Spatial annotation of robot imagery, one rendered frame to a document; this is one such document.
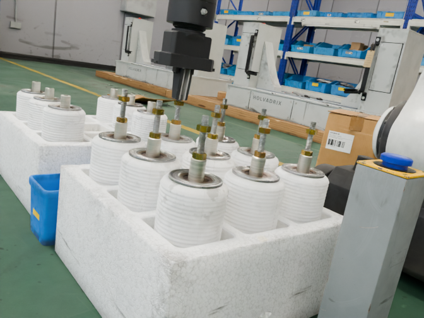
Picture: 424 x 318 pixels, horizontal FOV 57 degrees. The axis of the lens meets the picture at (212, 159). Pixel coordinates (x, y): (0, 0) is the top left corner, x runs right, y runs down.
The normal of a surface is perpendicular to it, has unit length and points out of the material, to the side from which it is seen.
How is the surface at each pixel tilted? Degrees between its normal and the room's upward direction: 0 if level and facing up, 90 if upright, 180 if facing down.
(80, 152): 90
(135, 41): 90
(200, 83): 90
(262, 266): 90
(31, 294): 0
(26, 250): 0
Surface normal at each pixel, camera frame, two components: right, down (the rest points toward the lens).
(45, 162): 0.62, 0.28
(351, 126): -0.46, 0.14
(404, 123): -0.63, -0.34
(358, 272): -0.77, 0.03
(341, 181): -0.43, -0.65
